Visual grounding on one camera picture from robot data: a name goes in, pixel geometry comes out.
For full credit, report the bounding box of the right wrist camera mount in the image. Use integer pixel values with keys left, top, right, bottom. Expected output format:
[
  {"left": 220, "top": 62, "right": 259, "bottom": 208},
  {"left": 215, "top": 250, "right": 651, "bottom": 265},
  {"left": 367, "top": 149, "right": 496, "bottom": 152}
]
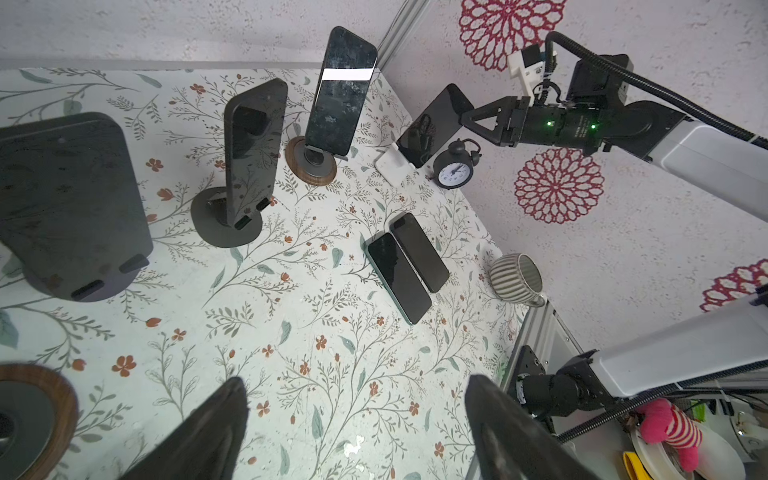
[{"left": 507, "top": 44, "right": 545, "bottom": 98}]

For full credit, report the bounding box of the striped grey cup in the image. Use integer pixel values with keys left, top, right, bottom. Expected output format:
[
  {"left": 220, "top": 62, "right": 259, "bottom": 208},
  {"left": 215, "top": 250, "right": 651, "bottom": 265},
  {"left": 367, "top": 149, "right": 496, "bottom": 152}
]
[{"left": 489, "top": 253, "right": 546, "bottom": 308}]

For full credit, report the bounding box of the black phone tall wooden stand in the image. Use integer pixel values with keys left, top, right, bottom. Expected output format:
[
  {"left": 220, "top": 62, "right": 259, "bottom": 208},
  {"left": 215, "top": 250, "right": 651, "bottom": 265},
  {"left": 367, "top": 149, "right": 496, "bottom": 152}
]
[{"left": 305, "top": 26, "right": 378, "bottom": 156}]

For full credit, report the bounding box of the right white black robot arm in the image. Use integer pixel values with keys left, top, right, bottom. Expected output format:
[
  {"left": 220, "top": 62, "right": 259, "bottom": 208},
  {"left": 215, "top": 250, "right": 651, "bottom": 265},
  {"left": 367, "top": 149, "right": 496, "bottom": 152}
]
[{"left": 463, "top": 143, "right": 767, "bottom": 350}]

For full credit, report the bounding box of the white folding phone stand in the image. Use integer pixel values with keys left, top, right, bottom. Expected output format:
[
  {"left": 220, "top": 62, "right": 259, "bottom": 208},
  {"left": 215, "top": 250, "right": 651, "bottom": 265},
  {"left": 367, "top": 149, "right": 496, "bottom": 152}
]
[{"left": 374, "top": 143, "right": 414, "bottom": 188}]

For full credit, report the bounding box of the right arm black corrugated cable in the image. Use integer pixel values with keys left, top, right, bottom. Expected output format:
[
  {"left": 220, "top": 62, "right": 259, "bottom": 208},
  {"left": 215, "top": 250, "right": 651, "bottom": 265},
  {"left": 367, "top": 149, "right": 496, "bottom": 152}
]
[{"left": 544, "top": 31, "right": 768, "bottom": 151}]

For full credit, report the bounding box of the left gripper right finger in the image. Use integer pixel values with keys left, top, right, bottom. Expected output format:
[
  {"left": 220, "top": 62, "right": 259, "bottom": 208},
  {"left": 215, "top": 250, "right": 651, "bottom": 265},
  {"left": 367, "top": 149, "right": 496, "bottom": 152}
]
[{"left": 464, "top": 375, "right": 596, "bottom": 480}]

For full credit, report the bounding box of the wooden round stand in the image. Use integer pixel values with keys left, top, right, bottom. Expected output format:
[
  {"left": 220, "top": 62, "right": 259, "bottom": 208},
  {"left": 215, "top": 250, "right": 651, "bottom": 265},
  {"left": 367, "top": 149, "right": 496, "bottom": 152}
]
[
  {"left": 1, "top": 363, "right": 78, "bottom": 479},
  {"left": 285, "top": 136, "right": 337, "bottom": 186}
]

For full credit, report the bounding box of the black alarm clock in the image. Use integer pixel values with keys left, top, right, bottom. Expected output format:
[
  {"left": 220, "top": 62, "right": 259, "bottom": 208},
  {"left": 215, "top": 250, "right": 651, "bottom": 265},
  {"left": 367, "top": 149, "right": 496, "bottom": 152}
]
[{"left": 433, "top": 139, "right": 482, "bottom": 190}]

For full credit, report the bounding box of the wooden round stand left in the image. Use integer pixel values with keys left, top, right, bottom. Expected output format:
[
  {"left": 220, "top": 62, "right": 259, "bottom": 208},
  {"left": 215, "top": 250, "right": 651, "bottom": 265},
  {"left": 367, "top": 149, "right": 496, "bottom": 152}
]
[{"left": 1, "top": 363, "right": 78, "bottom": 479}]

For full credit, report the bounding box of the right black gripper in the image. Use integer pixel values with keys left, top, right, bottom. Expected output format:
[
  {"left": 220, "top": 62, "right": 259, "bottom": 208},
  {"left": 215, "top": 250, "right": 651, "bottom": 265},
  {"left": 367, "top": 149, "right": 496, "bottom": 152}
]
[{"left": 460, "top": 97, "right": 660, "bottom": 158}]

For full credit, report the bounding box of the wooden round stand right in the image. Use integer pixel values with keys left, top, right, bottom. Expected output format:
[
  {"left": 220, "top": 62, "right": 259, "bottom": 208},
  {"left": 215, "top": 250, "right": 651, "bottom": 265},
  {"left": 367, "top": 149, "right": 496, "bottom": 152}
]
[{"left": 285, "top": 136, "right": 337, "bottom": 186}]

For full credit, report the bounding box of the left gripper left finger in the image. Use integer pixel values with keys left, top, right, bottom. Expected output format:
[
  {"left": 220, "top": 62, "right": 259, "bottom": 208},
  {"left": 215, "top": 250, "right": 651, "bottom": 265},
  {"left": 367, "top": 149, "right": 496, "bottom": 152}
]
[{"left": 122, "top": 377, "right": 249, "bottom": 479}]

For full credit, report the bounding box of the grey round stand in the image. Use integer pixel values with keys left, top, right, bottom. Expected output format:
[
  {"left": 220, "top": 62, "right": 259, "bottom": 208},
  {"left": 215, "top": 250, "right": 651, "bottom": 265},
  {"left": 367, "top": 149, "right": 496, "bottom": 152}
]
[
  {"left": 190, "top": 187, "right": 263, "bottom": 248},
  {"left": 22, "top": 266, "right": 140, "bottom": 303}
]

